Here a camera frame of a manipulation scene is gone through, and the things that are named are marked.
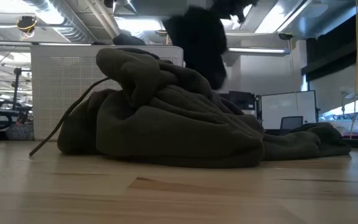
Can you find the silver ceiling duct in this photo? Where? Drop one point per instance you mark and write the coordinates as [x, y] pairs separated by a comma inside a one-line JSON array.
[[65, 21]]

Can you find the white perforated laundry basket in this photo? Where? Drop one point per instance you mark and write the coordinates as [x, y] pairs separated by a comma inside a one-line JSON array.
[[61, 93]]

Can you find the black monitor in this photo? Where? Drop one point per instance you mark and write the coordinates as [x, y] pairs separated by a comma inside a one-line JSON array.
[[241, 100]]

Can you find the black stand pole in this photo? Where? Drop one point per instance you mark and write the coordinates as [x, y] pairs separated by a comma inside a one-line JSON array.
[[16, 87]]

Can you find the white board panel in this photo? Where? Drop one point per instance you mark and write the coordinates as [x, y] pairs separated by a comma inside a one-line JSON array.
[[287, 105]]

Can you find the dark grey garment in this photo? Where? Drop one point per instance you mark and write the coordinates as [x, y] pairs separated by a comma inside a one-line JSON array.
[[128, 40]]

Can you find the dark olive hoodie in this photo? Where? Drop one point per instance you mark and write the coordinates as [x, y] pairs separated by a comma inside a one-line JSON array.
[[172, 130]]

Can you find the grey office chair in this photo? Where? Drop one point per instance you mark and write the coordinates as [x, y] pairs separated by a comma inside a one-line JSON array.
[[291, 122]]

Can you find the patterned bag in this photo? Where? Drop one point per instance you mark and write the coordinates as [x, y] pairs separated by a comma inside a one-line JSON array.
[[19, 132]]

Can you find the ceiling light tube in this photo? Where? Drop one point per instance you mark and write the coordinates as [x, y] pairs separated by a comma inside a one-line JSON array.
[[258, 50]]

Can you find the black fuzzy garment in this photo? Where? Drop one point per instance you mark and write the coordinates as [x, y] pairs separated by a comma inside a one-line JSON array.
[[200, 40]]

